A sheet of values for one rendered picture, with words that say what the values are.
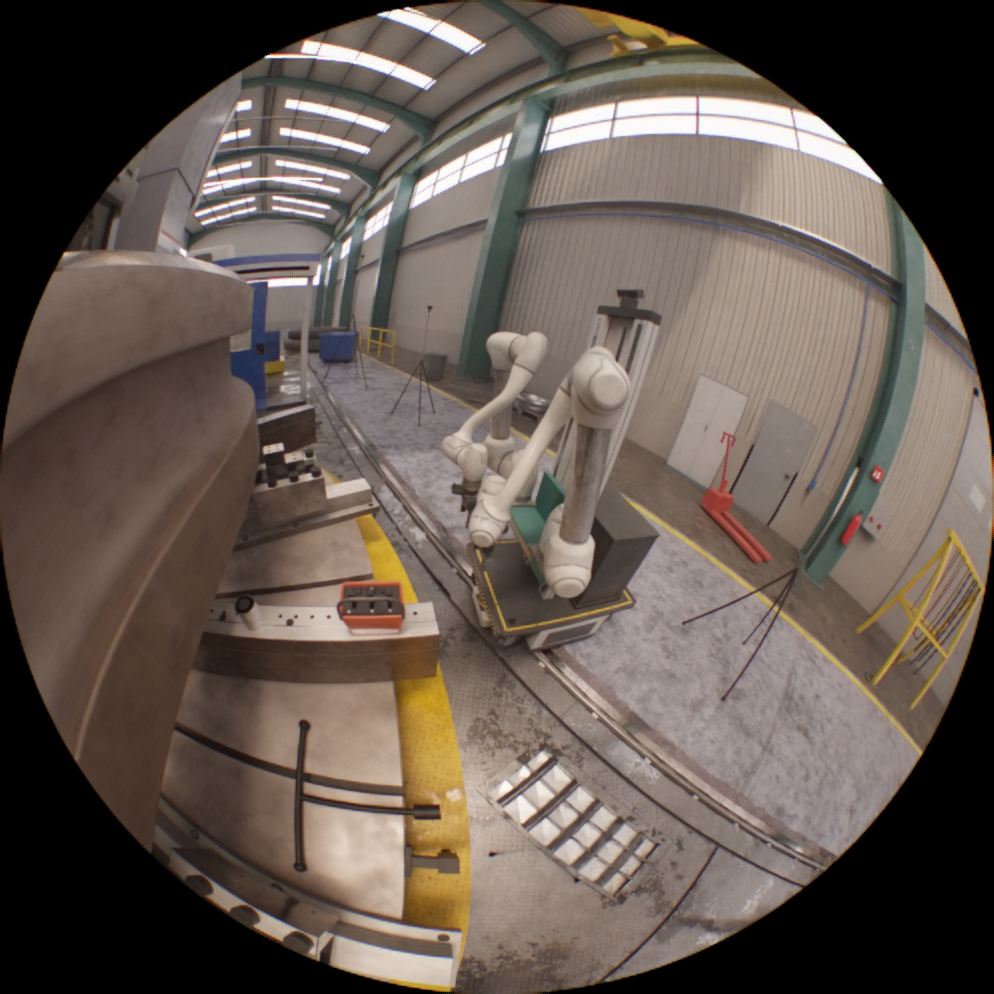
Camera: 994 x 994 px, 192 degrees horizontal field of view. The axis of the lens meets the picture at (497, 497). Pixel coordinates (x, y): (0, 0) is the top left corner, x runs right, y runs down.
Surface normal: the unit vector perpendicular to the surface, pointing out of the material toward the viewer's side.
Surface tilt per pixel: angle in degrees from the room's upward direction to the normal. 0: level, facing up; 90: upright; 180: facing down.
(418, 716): 0
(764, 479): 90
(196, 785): 0
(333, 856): 0
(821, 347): 90
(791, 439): 90
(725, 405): 90
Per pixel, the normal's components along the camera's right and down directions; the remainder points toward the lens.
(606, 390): -0.12, 0.41
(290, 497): 0.64, 0.51
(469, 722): 0.19, -0.83
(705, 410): -0.75, 0.21
